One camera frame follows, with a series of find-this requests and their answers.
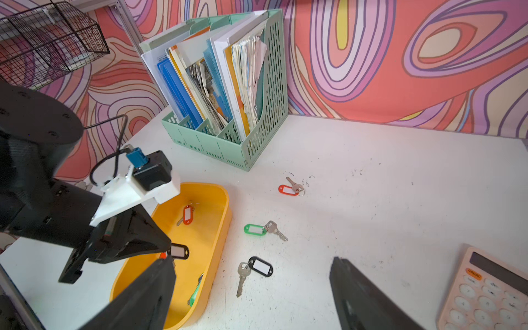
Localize yellow storage tray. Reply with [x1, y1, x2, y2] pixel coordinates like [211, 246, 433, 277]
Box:
[109, 181, 232, 330]

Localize black wire basket left wall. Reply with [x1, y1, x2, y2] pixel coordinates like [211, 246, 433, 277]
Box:
[1, 1, 110, 90]

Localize light green tag key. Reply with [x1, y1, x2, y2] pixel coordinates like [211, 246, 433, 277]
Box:
[187, 274, 204, 307]

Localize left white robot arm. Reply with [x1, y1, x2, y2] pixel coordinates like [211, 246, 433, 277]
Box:
[1, 82, 171, 284]

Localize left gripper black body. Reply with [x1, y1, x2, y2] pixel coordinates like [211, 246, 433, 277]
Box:
[59, 204, 171, 284]

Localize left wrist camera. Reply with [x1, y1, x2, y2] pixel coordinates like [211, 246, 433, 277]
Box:
[89, 145, 181, 227]

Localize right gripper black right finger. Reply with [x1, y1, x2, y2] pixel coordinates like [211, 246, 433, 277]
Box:
[329, 257, 422, 329]

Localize black tag key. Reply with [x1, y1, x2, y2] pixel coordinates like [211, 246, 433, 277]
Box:
[159, 243, 190, 260]
[235, 255, 274, 298]

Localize pink calculator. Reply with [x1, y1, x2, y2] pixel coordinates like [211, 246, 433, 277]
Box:
[437, 247, 527, 330]

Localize red tag key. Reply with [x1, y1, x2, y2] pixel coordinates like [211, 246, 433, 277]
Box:
[278, 177, 305, 196]
[177, 202, 199, 226]

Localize red tag key in tray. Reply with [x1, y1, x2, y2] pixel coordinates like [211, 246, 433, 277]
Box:
[177, 202, 199, 226]

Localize documents and folders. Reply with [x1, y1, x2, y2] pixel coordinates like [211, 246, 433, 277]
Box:
[140, 10, 270, 143]

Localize green file organizer rack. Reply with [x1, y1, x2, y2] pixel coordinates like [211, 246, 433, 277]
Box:
[140, 9, 288, 171]

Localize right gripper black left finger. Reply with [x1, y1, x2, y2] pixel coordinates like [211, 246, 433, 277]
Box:
[81, 257, 176, 330]

